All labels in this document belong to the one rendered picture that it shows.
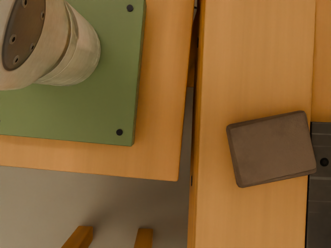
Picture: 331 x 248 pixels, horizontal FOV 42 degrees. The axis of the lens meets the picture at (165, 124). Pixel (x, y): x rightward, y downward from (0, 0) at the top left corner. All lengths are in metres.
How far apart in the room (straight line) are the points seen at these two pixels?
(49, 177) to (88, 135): 0.95
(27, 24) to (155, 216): 1.25
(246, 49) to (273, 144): 0.12
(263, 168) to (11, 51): 0.35
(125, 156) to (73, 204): 0.92
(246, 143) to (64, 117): 0.23
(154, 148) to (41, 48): 0.31
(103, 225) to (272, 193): 1.00
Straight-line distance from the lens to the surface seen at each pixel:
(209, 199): 0.55
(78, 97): 0.56
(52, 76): 0.41
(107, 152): 0.60
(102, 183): 1.47
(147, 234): 1.41
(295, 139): 0.53
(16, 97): 0.58
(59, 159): 0.61
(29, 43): 0.29
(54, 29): 0.34
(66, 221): 1.52
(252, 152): 0.52
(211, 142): 0.54
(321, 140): 0.58
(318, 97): 0.60
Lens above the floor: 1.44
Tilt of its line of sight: 89 degrees down
